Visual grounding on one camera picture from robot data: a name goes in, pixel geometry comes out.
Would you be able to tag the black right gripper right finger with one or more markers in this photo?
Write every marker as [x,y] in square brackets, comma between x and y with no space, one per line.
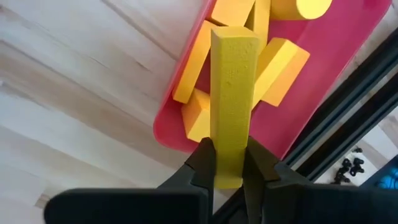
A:
[261,174]

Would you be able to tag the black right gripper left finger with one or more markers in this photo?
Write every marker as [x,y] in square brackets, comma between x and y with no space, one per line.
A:
[202,168]

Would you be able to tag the red plastic bin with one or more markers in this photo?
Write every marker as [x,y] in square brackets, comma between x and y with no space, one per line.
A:
[326,56]

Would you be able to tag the blue bulky object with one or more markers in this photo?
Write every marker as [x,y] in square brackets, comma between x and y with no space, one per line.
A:
[385,179]

